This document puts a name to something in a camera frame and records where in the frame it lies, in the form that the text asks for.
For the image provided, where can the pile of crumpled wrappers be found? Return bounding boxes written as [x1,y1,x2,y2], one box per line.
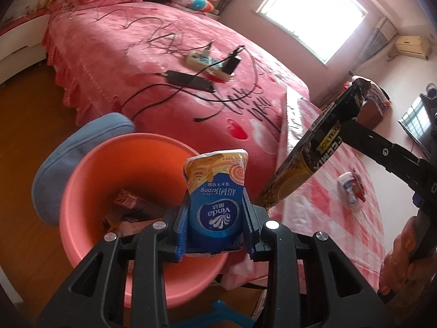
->
[102,188,164,236]

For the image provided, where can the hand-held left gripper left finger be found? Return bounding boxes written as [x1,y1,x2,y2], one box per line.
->
[36,193,191,328]

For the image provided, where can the beige air conditioner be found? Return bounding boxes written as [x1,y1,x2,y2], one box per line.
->
[387,34,431,60]

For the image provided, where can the window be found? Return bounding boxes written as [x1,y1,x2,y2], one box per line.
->
[258,0,369,65]

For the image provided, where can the person's right hand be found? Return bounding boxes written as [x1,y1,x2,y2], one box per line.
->
[378,216,417,296]

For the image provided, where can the black and yellow coffee packet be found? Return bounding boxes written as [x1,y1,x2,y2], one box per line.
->
[253,78,373,212]

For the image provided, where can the white and pink nightstand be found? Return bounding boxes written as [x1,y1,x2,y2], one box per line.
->
[0,0,52,86]

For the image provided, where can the black adapter cable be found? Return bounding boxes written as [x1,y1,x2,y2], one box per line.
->
[121,75,226,124]

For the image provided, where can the black television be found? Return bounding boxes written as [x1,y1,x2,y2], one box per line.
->
[399,94,436,158]

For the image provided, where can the bed with pink bedspread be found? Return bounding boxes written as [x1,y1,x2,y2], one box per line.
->
[43,0,311,144]

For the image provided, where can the folded quilts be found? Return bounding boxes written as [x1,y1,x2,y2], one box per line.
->
[367,82,391,110]

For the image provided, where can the orange plastic bucket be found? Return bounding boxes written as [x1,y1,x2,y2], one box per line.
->
[59,133,233,310]

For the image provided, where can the black charger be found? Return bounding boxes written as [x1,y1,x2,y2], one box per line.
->
[223,51,241,76]

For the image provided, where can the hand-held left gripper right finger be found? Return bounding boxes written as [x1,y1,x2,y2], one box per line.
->
[242,191,398,328]

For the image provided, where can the small white tissue packet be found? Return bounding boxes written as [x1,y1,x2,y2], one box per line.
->
[337,171,367,213]

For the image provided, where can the blue and yellow tissue packet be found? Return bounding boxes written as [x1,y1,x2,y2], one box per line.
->
[184,148,249,257]

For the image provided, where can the brown wooden cabinet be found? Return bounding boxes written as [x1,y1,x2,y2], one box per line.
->
[355,99,391,130]

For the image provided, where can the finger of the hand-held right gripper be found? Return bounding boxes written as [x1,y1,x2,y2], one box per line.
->
[341,118,427,187]

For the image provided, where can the white power strip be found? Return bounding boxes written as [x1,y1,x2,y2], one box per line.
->
[185,51,236,82]

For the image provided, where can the black power adapter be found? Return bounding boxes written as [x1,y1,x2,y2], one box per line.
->
[166,70,215,93]

